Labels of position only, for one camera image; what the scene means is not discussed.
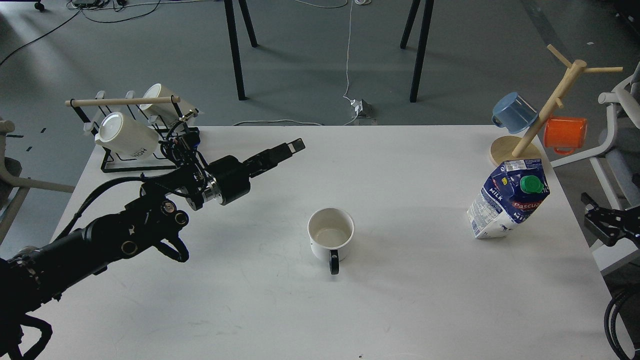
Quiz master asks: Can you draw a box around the white power adapter plug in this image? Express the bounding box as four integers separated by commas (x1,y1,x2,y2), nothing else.
350,99,375,119

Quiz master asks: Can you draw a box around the orange plastic cup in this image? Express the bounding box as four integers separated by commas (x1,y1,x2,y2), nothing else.
542,116,588,155

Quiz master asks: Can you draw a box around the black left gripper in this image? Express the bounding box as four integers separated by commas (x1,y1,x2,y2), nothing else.
203,137,306,206

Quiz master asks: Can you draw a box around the white mug rear rack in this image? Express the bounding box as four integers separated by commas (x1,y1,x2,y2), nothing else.
139,83,202,129

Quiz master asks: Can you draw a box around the black tripod leg pair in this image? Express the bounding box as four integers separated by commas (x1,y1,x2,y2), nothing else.
222,0,259,101
399,0,435,103

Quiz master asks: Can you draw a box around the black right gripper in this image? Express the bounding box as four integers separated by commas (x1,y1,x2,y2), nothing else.
580,193,640,248

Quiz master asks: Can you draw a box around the white mug front rack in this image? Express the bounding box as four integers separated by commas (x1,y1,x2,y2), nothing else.
94,112,159,159

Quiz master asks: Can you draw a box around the wooden mug tree stand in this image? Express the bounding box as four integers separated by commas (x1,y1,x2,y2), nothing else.
489,44,624,166

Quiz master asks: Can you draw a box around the black wire mug rack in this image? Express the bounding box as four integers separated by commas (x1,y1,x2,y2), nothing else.
65,91,201,173

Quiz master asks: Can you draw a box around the blue white milk carton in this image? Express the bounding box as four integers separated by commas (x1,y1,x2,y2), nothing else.
466,158,550,239

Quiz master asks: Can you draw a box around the black tripod leg pair right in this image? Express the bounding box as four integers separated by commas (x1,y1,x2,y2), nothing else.
399,0,435,103

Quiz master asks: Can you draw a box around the white power cable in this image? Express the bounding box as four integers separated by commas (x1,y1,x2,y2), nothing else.
233,0,373,127

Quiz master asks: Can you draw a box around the white metal frame right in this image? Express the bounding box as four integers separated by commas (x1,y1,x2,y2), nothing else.
551,69,639,276

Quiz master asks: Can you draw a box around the black cable bundle right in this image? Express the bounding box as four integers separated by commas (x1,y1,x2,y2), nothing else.
604,287,640,360

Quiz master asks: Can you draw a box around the white mug black handle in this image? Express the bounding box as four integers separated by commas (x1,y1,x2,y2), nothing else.
307,207,355,276

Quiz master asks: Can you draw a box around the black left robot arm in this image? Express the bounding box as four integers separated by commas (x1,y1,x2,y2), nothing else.
0,126,306,360

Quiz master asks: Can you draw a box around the black floor cable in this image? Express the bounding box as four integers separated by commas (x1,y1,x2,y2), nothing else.
0,0,162,66

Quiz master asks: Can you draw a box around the white mug rack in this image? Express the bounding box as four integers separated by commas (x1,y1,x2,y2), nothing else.
139,83,202,129
94,112,159,159

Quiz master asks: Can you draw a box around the black tripod leg pair left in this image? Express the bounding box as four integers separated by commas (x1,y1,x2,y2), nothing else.
222,0,259,101

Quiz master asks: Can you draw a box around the blue plastic cup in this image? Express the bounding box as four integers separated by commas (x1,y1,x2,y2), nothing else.
491,92,538,134

